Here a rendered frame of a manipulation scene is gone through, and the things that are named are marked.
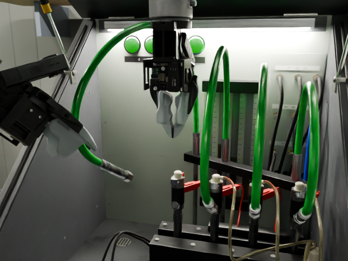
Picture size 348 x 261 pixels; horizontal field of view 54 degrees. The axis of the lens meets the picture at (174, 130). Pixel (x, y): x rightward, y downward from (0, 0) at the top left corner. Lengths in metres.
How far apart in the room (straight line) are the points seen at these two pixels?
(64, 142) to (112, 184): 0.56
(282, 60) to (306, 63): 0.06
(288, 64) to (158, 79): 0.43
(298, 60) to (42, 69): 0.62
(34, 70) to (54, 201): 0.40
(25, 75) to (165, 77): 0.22
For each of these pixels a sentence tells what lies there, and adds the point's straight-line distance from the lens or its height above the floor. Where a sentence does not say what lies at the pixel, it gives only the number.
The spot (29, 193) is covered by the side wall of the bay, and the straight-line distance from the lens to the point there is 0.81.
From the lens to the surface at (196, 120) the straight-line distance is 0.88.
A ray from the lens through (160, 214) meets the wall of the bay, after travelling 1.11.
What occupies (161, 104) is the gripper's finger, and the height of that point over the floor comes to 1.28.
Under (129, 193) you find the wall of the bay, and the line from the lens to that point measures 1.11.
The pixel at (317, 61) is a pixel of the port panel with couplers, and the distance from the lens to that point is 0.94.
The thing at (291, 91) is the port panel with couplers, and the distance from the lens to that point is 0.94.
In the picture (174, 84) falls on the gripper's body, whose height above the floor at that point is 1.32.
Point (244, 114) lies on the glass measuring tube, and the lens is 0.94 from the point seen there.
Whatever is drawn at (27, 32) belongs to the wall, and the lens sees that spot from 3.10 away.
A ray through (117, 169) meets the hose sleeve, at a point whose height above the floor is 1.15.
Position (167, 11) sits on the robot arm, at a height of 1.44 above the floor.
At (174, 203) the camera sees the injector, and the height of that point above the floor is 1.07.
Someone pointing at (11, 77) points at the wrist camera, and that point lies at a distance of 0.57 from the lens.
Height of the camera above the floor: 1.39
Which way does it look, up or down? 14 degrees down
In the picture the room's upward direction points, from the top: straight up
